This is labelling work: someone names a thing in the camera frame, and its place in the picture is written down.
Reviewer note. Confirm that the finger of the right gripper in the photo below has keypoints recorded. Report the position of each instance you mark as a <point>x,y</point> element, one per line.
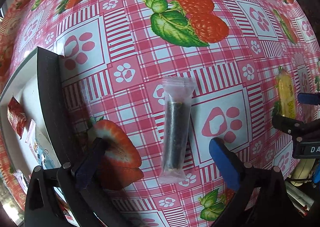
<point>309,98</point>
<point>296,128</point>

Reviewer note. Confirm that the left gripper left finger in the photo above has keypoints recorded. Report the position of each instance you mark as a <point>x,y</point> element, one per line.
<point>89,205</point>

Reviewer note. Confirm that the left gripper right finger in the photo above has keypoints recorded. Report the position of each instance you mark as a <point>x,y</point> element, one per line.
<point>260,197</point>

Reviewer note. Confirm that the clear seaweed roll packet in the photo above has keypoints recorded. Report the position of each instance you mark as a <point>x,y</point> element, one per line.
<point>178,98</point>

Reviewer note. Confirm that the yellow rice cracker packet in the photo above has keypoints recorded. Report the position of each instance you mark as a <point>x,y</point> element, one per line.
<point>285,106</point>

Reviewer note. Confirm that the packets inside box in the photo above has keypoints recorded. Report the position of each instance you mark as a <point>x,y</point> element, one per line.
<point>45,156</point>

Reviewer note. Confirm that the white black-rimmed storage box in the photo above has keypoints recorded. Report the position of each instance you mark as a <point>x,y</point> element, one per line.
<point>36,85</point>

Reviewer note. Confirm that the pink strawberry pattern tablecloth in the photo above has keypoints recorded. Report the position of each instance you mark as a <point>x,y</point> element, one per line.
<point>116,52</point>

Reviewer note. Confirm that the small red packet in box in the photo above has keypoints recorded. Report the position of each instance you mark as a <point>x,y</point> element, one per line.
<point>16,116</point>

